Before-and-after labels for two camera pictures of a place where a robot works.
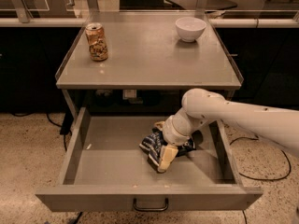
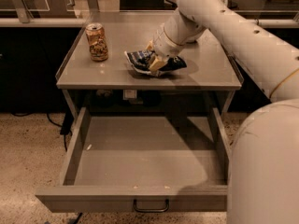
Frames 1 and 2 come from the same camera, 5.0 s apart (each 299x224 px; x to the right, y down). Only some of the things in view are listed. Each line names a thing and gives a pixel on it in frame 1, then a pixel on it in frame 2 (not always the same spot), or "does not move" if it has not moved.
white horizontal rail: (215, 22) does not move
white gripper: (171, 135) → (163, 44)
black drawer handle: (150, 209) does not move
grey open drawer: (106, 170) does not move
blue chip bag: (153, 142) → (139, 61)
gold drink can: (97, 47) does not move
